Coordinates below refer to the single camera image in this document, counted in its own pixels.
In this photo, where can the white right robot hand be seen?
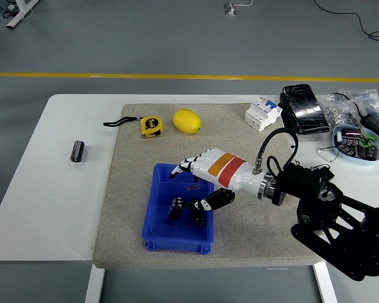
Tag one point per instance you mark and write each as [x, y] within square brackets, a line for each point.
[230, 170]

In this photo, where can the dark cylindrical battery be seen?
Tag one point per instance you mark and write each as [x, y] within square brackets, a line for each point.
[77, 151]
[176, 208]
[199, 219]

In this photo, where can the blue plastic box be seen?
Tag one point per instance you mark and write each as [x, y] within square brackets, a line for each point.
[177, 233]

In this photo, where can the grey-brown mat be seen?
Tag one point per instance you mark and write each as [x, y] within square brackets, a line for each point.
[240, 139]

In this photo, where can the metal paper clip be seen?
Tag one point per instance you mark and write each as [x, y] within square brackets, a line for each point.
[192, 187]

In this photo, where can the white circuit breaker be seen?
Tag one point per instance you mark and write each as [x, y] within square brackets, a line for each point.
[261, 114]

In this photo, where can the yellow lemon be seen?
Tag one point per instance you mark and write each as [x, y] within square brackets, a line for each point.
[187, 121]

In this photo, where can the yellow tape measure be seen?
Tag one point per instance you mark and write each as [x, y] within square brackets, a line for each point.
[151, 127]

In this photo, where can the black wrapped device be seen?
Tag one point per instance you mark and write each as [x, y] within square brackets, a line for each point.
[304, 110]

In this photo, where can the light blue bowl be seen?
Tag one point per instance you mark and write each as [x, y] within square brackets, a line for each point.
[344, 156]

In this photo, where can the dark capacitor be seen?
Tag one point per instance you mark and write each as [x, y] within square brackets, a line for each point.
[362, 152]
[347, 146]
[371, 153]

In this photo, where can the clear bag of nuts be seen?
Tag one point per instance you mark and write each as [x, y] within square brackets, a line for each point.
[336, 113]

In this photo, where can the large maroon capacitor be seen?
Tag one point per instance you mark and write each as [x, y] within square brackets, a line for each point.
[350, 132]

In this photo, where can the green terminal block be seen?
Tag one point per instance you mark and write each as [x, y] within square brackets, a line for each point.
[364, 142]

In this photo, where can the white table leg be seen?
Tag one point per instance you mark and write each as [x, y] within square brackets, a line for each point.
[325, 287]
[94, 284]

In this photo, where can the black power adapter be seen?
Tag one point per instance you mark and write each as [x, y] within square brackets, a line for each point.
[374, 124]

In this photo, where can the clear bag of screws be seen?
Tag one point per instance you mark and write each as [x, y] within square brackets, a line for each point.
[372, 101]

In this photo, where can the silver floor socket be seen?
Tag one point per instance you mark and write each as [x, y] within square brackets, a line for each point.
[230, 9]

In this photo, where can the white floor stand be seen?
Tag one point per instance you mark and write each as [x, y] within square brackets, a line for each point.
[19, 15]

